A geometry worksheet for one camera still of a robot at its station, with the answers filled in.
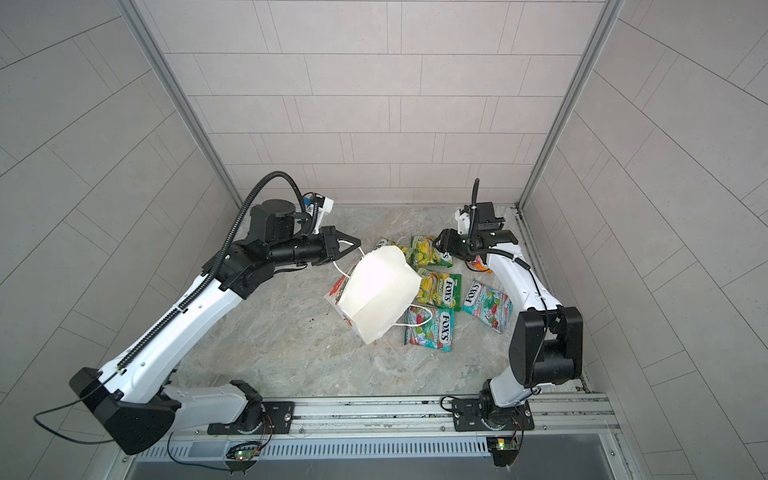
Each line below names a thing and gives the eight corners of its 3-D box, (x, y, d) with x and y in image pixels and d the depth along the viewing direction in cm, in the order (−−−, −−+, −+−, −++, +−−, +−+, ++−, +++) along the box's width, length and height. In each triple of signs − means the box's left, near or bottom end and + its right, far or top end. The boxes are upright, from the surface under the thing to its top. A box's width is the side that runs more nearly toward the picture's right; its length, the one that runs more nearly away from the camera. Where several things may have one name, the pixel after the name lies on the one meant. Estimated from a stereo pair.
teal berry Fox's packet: (457, 311, 91) (459, 307, 88) (472, 282, 97) (473, 278, 95) (502, 335, 86) (505, 331, 84) (514, 303, 92) (517, 299, 90)
